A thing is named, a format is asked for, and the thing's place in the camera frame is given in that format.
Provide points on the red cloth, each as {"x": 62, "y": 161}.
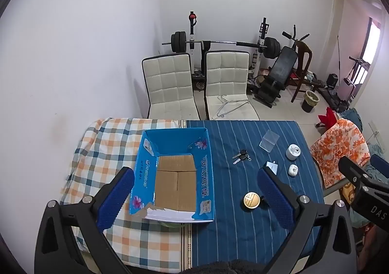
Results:
{"x": 328, "y": 117}

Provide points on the black exercise machine base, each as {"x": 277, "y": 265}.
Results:
{"x": 335, "y": 99}

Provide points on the blue cardboard box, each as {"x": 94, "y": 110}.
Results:
{"x": 174, "y": 183}

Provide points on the white padded chair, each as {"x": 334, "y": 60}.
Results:
{"x": 226, "y": 76}
{"x": 167, "y": 85}

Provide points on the clear plastic case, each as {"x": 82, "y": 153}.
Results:
{"x": 269, "y": 140}

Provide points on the white barbell rack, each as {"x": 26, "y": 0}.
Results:
{"x": 192, "y": 37}

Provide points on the orange floral cloth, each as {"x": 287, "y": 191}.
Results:
{"x": 340, "y": 146}

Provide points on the orange checked tablecloth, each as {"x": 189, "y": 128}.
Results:
{"x": 103, "y": 146}

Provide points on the blue striped tablecloth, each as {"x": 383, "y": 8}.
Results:
{"x": 234, "y": 231}

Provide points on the small white earbud case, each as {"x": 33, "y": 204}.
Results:
{"x": 293, "y": 170}

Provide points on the dark waste bin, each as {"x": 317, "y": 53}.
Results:
{"x": 310, "y": 102}

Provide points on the teal blanket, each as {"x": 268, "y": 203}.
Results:
{"x": 354, "y": 114}

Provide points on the key bunch with black fobs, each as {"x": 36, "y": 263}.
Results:
{"x": 241, "y": 155}

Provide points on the black weight bench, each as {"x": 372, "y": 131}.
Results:
{"x": 282, "y": 64}

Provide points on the brown wooden chair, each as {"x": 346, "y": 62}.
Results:
{"x": 305, "y": 55}

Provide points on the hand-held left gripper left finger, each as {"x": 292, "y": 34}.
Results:
{"x": 117, "y": 198}

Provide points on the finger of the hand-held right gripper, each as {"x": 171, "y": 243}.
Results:
{"x": 352, "y": 169}
{"x": 381, "y": 167}

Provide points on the barbell with black plates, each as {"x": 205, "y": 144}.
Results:
{"x": 225, "y": 43}

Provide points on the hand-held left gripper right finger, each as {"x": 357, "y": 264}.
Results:
{"x": 275, "y": 198}

